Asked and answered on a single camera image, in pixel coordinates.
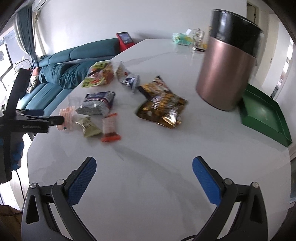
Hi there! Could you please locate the teal sofa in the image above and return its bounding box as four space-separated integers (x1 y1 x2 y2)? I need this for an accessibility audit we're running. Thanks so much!
17 38 120 116

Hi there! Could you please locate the blue grey seed bag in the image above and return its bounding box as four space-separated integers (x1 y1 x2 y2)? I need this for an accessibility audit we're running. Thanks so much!
75 91 115 116

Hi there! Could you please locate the pink striped snack packet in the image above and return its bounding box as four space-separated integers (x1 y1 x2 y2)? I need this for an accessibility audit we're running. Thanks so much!
57 106 77 131

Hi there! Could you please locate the white blue small packet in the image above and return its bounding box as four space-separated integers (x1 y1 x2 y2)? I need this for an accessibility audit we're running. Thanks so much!
115 61 140 93

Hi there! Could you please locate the beige small snack packet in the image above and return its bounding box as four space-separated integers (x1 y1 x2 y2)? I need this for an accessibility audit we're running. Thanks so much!
75 117 102 138

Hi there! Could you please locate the brown gold snack bag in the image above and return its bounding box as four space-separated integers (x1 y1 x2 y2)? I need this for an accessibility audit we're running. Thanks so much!
135 93 188 128

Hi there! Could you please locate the clear glass jar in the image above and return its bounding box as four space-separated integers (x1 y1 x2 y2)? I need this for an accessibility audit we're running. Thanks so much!
192 29 205 48

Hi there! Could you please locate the teal curtain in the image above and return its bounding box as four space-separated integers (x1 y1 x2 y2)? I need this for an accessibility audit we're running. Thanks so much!
16 6 38 68

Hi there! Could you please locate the teal tissue pack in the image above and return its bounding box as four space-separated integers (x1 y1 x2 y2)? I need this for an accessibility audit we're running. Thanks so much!
171 33 193 46

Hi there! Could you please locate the gold black snack bag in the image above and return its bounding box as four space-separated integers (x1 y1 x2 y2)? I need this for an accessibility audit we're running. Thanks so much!
137 75 172 100

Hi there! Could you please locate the rose gold cylindrical bin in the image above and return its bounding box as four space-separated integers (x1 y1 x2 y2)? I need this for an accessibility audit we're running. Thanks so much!
196 9 263 111

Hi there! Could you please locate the green orange snack bag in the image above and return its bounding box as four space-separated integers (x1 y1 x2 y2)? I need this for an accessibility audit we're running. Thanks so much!
82 60 114 88

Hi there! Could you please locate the green tray box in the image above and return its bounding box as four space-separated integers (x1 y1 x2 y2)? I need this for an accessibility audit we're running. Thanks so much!
237 84 292 147

